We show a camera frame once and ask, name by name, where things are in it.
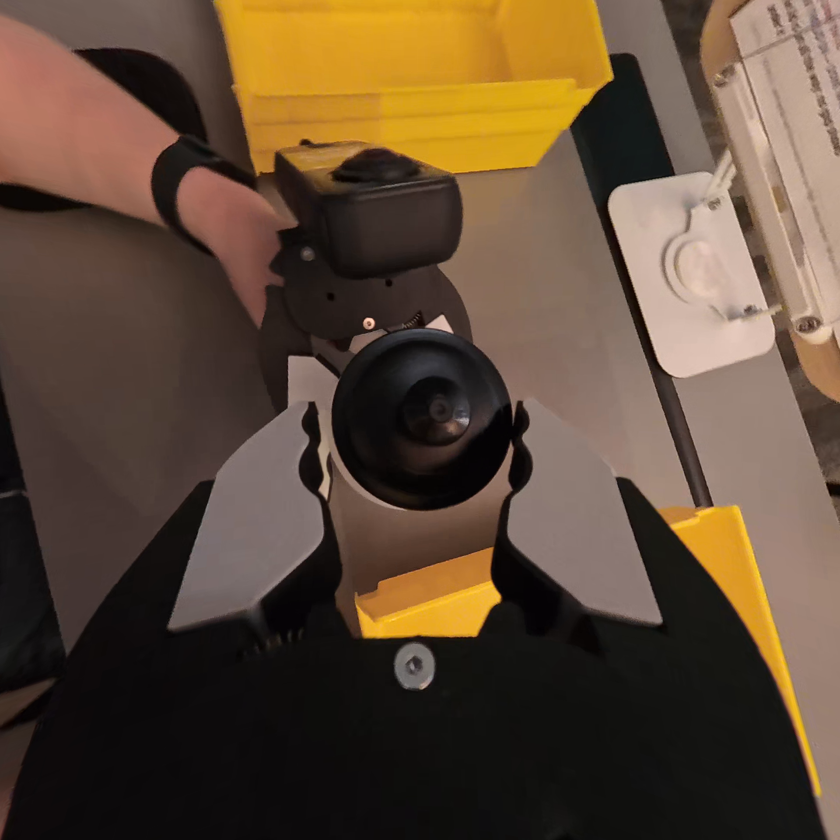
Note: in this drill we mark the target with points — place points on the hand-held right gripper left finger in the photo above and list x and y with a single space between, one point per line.
256 525

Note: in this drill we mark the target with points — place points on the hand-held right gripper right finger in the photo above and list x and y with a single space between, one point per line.
577 525

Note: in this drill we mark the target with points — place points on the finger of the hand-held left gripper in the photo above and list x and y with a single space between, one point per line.
312 384
449 325

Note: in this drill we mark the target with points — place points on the black bottle lid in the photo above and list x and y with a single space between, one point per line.
367 426

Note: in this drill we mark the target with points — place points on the white plastic bottle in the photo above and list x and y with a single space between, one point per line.
344 479

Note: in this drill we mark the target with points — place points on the yellow plastic bin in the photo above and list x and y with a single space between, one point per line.
394 46
722 558

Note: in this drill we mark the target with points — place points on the person's left forearm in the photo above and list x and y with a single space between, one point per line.
79 131

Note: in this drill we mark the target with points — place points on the person's left hand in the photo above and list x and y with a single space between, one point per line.
236 229

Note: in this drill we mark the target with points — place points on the white stand base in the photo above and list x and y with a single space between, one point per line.
643 295

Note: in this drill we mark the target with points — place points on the dark printed cloth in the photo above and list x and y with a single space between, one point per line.
26 558

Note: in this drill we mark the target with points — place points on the wooden display board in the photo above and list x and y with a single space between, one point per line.
817 367

